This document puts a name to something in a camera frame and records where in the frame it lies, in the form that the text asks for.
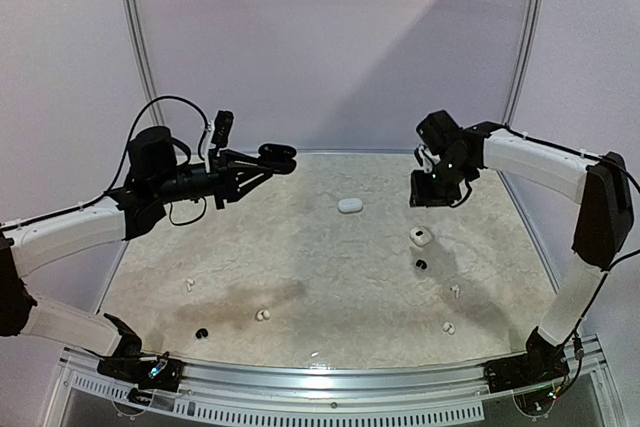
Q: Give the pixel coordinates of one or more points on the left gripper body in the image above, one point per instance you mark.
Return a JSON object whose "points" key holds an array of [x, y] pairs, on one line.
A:
{"points": [[219, 177]]}

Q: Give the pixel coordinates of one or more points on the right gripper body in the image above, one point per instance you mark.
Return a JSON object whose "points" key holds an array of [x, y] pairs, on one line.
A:
{"points": [[432, 196]]}

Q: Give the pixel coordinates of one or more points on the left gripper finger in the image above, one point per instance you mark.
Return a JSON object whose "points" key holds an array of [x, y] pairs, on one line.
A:
{"points": [[238, 161], [245, 182]]}

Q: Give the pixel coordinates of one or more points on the black earbud charging case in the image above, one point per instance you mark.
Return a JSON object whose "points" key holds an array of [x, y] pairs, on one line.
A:
{"points": [[281, 159]]}

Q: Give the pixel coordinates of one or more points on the white gold-trimmed charging case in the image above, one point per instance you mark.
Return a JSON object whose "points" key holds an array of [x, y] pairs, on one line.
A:
{"points": [[420, 236]]}

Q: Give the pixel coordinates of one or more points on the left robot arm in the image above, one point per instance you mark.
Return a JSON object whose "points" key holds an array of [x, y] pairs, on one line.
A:
{"points": [[155, 179]]}

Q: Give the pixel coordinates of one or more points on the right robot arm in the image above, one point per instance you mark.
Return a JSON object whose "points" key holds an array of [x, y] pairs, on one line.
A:
{"points": [[452, 157]]}

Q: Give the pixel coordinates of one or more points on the closed white charging case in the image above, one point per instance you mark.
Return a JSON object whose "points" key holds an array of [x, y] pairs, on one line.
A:
{"points": [[350, 205]]}

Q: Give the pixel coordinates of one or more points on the white earbud centre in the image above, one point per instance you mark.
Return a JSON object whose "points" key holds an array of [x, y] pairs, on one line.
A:
{"points": [[263, 315]]}

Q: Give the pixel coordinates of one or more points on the white earbud right front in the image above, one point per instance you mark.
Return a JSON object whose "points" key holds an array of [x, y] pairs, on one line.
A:
{"points": [[448, 328]]}

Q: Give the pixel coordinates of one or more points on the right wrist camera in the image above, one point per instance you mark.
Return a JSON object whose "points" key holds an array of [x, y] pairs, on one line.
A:
{"points": [[424, 159]]}

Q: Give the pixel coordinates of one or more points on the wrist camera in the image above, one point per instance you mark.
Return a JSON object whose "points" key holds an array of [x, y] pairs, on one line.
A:
{"points": [[217, 133], [424, 159]]}

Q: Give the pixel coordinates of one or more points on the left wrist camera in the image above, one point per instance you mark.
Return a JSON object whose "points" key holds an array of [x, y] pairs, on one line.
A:
{"points": [[217, 133]]}

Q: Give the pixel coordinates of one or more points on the aluminium front rail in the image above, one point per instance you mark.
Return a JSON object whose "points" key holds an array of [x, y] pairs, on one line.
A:
{"points": [[587, 394]]}

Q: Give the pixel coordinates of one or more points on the right aluminium corner post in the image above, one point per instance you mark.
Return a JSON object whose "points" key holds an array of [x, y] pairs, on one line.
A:
{"points": [[524, 52]]}

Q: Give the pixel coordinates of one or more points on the aluminium corner post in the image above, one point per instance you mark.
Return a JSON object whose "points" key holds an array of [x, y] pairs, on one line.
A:
{"points": [[524, 52], [138, 42]]}

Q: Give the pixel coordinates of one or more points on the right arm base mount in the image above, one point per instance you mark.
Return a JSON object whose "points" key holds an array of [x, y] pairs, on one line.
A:
{"points": [[538, 364]]}

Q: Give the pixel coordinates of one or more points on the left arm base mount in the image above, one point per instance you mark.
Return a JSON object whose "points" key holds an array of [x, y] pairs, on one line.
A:
{"points": [[145, 371]]}

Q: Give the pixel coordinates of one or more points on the left aluminium corner post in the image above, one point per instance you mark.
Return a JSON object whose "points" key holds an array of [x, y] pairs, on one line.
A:
{"points": [[138, 42]]}

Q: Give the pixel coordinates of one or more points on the white slotted cable duct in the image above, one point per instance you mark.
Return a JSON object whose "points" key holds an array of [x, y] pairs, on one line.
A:
{"points": [[95, 402]]}

